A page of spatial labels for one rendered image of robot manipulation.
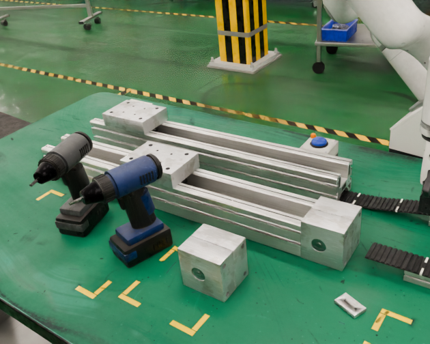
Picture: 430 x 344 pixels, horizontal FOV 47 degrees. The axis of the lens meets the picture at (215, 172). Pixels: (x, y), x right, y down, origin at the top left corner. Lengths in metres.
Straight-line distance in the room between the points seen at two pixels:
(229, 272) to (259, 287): 0.08
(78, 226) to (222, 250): 0.39
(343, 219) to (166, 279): 0.38
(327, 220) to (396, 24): 0.39
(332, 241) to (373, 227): 0.18
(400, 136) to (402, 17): 0.52
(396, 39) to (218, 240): 0.50
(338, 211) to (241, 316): 0.29
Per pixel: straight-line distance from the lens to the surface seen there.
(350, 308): 0.96
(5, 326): 1.92
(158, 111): 1.46
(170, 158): 1.20
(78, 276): 1.11
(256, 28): 4.40
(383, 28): 0.99
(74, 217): 1.20
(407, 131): 1.42
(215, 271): 0.93
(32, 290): 1.12
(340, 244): 0.99
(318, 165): 1.24
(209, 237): 0.98
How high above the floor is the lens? 1.48
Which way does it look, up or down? 31 degrees down
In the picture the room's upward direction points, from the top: 6 degrees counter-clockwise
